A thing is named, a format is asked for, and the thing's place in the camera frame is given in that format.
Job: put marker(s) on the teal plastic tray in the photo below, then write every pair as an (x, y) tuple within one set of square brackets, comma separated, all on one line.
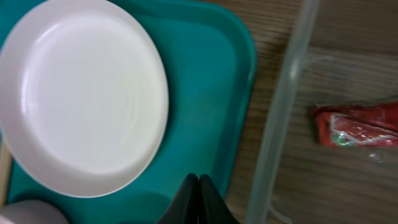
[(210, 61)]

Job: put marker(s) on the pink shallow bowl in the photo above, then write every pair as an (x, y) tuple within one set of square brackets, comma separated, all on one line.
[(32, 212)]

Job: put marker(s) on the white round plate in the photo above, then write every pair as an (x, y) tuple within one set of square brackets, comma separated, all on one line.
[(84, 97)]

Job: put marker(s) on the clear plastic bin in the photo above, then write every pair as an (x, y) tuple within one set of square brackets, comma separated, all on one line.
[(340, 53)]

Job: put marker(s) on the red snack wrapper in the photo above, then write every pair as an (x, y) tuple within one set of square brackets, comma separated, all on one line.
[(357, 124)]

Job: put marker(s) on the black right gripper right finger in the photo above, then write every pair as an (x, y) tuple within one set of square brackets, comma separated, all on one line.
[(212, 208)]

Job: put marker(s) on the wooden chopstick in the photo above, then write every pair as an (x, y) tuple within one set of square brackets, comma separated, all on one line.
[(5, 163)]

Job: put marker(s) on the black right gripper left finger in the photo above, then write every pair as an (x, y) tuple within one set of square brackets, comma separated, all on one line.
[(183, 209)]

